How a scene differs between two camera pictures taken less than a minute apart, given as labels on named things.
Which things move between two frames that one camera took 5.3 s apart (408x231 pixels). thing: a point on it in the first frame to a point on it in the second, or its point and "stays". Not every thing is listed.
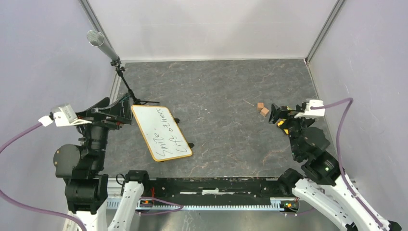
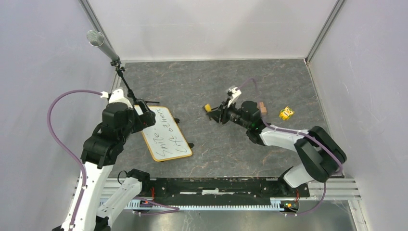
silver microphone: (96, 39) stays
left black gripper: (121, 111) to (144, 120)
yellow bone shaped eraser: (281, 121) to (208, 108)
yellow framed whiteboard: (163, 136) stays
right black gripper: (288, 113) to (221, 113)
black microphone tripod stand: (117, 63) stays
